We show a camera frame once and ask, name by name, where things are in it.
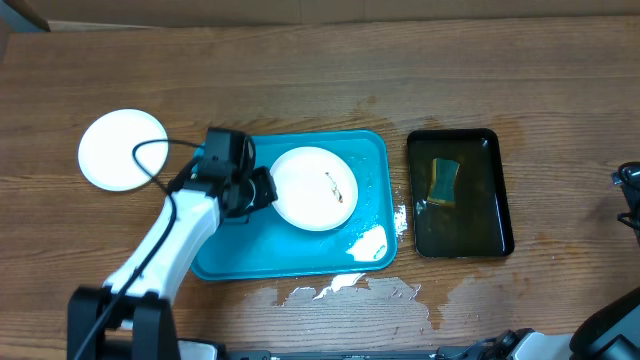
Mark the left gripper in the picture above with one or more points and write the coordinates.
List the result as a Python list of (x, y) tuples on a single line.
[(261, 176)]

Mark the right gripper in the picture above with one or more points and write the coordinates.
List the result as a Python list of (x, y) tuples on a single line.
[(631, 191)]

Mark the white plate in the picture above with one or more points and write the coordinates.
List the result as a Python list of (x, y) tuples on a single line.
[(316, 189), (122, 149)]

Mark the green yellow sponge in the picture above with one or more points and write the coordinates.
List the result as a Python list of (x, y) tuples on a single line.
[(442, 186)]

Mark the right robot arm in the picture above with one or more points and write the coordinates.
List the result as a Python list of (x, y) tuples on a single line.
[(612, 333)]

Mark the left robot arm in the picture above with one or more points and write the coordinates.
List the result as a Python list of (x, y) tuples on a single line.
[(130, 316)]

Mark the teal plastic tray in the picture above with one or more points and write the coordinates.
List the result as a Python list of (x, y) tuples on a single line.
[(267, 246)]

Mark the black water tray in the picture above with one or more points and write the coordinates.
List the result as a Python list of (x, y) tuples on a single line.
[(479, 224)]

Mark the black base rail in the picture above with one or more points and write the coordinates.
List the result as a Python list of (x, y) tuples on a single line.
[(325, 355)]

